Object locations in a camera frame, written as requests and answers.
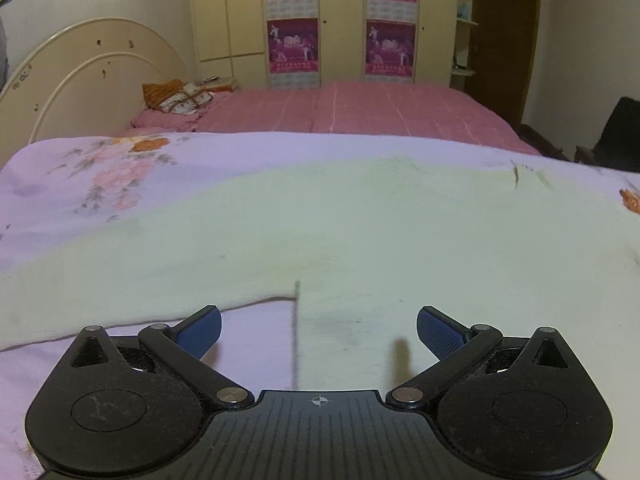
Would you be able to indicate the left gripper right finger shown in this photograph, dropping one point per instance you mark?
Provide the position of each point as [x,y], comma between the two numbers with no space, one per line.
[459,350]

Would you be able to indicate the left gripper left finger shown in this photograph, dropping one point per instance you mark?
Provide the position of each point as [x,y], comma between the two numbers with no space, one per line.
[180,349]

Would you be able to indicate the pale green cloth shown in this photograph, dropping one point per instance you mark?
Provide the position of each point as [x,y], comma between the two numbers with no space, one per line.
[361,246]

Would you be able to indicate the pink checked bed cover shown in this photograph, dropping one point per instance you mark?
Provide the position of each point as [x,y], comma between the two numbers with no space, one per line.
[372,108]

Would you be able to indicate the orange patterned pillow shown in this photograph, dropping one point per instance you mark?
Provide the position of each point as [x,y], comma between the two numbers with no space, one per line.
[175,97]

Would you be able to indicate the black chair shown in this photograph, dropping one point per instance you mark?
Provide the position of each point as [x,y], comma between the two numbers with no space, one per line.
[619,144]

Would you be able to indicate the cream arched headboard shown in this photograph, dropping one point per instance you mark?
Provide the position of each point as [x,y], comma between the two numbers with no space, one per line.
[84,81]

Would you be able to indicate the lower right pink poster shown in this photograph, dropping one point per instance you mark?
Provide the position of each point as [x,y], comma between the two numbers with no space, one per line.
[390,49]

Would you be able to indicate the lower left pink poster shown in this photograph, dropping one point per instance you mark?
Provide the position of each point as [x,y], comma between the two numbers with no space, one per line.
[293,46]

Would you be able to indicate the grey blue curtain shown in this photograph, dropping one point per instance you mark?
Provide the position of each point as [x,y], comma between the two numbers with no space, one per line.
[4,59]

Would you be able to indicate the cream wardrobe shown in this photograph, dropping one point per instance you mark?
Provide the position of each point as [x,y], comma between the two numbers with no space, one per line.
[230,38]

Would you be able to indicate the dark wooden door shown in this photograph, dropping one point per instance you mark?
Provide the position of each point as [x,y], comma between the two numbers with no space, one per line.
[502,55]

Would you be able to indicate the cream corner shelf unit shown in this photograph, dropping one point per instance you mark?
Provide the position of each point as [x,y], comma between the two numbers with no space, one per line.
[461,69]

